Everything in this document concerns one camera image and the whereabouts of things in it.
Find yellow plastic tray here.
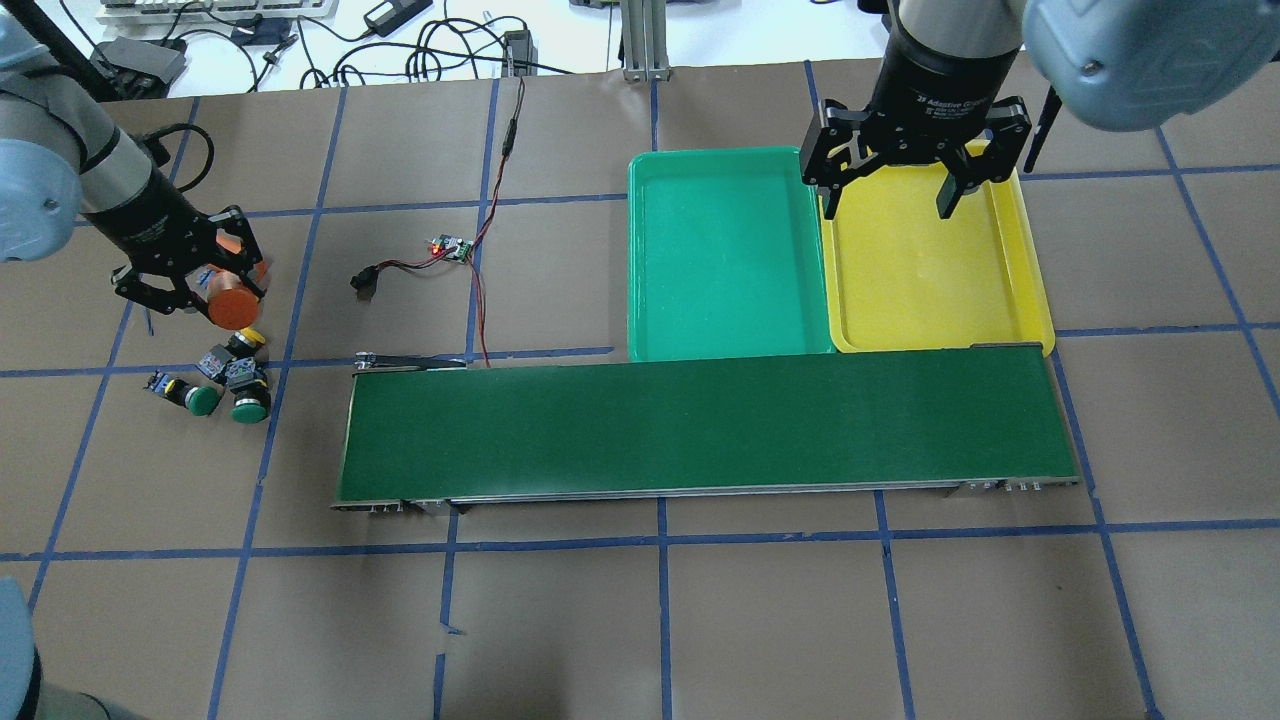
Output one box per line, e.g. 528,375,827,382
819,164,1056,355

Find red black power wire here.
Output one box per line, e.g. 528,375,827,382
349,78,527,369

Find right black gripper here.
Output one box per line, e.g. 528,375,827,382
800,95,1030,222

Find green plastic tray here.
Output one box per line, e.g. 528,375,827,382
627,146,835,363

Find small motor controller board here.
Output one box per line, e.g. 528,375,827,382
428,234,476,265

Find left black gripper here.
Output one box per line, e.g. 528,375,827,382
108,205,269,315

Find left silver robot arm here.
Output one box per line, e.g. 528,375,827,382
1,12,268,331

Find orange cylinder with 4680 print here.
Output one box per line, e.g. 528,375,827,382
189,231,270,331

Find aluminium frame post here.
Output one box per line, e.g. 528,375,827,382
618,0,672,83

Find green conveyor belt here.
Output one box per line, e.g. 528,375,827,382
333,346,1080,510

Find green push button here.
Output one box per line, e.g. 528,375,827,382
143,372,221,416
224,357,271,424

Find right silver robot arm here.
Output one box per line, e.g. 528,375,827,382
800,1,1279,219

